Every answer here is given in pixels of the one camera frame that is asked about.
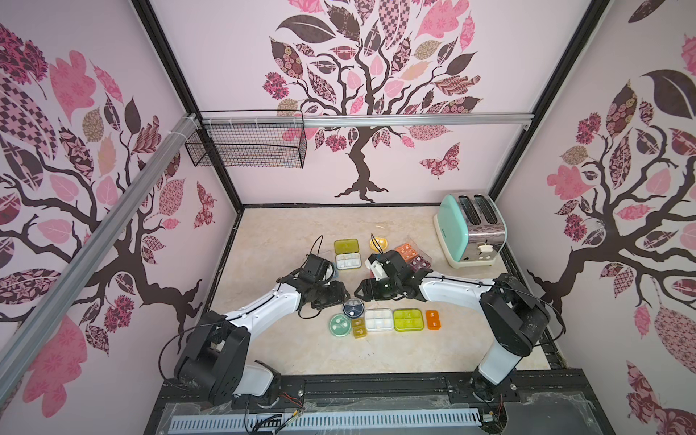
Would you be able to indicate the white square pillbox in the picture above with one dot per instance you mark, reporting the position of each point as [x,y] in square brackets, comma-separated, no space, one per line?
[379,320]

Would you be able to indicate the left aluminium rail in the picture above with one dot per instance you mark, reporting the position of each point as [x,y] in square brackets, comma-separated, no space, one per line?
[27,342]

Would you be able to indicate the yellow round pillbox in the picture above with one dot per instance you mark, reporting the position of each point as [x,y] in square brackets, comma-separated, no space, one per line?
[378,244]

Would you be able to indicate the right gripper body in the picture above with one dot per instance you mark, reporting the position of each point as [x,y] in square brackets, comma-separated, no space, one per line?
[374,288]

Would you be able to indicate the orange small pillbox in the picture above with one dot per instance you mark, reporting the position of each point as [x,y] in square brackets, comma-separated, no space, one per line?
[407,252]

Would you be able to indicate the black wire basket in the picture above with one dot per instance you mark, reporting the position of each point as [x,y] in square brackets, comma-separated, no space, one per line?
[251,141]

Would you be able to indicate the lime green square pillbox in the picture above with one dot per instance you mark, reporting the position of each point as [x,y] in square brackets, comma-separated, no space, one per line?
[408,320]

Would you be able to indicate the magenta small pillbox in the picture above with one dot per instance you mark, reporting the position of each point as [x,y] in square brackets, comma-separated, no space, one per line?
[419,263]

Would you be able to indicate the lime green open pillbox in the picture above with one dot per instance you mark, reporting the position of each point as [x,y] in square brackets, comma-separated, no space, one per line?
[347,254]

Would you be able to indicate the orange two-cell pillbox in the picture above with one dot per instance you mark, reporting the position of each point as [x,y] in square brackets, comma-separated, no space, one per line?
[433,320]

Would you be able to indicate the aluminium rail bar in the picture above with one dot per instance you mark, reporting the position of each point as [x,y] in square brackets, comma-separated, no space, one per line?
[503,118]

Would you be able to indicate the yellow small pillbox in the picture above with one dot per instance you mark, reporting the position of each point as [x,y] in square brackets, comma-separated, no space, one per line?
[359,328]

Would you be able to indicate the green round pillbox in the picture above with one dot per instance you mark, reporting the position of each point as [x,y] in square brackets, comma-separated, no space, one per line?
[340,325]

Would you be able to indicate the mint green toaster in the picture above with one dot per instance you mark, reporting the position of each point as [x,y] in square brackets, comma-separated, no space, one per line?
[470,229]

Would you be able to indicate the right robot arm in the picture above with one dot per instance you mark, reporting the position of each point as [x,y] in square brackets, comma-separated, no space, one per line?
[515,317]

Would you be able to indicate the white cable duct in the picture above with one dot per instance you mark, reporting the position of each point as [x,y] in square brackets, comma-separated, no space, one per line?
[351,421]

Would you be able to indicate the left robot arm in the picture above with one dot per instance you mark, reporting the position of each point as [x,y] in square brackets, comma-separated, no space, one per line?
[214,363]

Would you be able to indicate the navy round pillbox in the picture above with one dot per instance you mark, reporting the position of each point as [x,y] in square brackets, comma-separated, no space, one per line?
[354,308]

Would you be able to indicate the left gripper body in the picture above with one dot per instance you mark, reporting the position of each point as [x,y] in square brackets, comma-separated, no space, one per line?
[329,295]

